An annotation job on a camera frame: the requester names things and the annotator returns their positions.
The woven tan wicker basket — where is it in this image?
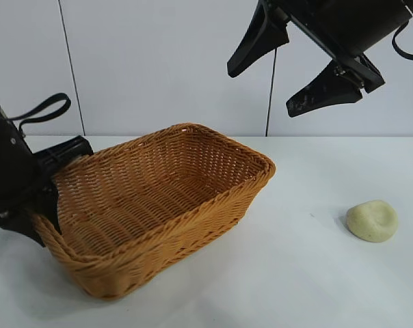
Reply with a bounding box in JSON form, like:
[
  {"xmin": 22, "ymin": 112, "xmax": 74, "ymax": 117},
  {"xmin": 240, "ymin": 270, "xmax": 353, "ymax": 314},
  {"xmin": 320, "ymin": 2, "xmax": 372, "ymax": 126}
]
[{"xmin": 31, "ymin": 122, "xmax": 277, "ymax": 301}]

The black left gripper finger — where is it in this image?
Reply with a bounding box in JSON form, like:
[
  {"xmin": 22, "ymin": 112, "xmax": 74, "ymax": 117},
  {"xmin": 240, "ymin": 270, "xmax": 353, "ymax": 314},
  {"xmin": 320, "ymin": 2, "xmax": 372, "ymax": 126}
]
[
  {"xmin": 0, "ymin": 203, "xmax": 47, "ymax": 248},
  {"xmin": 38, "ymin": 180, "xmax": 62, "ymax": 236}
]

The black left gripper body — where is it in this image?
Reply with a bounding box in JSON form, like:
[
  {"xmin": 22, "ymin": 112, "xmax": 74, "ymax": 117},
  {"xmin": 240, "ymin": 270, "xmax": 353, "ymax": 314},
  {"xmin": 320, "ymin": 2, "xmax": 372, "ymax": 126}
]
[{"xmin": 0, "ymin": 87, "xmax": 93, "ymax": 219}]

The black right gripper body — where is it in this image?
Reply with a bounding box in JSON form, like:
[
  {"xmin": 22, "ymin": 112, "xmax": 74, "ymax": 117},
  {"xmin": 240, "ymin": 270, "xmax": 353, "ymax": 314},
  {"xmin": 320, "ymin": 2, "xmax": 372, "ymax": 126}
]
[{"xmin": 271, "ymin": 0, "xmax": 413, "ymax": 94}]

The pale yellow egg yolk pastry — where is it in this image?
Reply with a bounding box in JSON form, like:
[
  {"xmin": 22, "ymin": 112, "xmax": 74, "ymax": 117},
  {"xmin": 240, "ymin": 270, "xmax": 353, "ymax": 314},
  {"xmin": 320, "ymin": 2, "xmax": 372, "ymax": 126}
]
[{"xmin": 345, "ymin": 200, "xmax": 399, "ymax": 244}]

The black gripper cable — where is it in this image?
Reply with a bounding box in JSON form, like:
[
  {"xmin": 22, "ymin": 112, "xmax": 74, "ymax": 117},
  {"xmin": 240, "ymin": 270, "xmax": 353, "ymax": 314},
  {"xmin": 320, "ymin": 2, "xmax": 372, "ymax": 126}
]
[
  {"xmin": 391, "ymin": 20, "xmax": 413, "ymax": 63},
  {"xmin": 9, "ymin": 92, "xmax": 72, "ymax": 138}
]

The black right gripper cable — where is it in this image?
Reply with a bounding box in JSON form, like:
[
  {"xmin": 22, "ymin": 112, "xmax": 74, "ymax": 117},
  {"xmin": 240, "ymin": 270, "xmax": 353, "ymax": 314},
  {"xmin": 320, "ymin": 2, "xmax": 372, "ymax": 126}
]
[{"xmin": 391, "ymin": 20, "xmax": 413, "ymax": 63}]

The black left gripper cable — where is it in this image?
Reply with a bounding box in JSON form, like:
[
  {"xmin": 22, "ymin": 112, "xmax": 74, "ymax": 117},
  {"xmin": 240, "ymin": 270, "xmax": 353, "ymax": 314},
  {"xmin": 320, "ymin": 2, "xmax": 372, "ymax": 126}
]
[{"xmin": 9, "ymin": 92, "xmax": 72, "ymax": 138}]

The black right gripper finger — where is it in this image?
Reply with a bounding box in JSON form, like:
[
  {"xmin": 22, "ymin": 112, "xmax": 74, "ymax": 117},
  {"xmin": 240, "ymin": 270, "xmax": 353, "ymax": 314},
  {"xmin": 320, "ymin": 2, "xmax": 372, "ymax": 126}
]
[
  {"xmin": 284, "ymin": 62, "xmax": 363, "ymax": 118},
  {"xmin": 226, "ymin": 0, "xmax": 291, "ymax": 79}
]

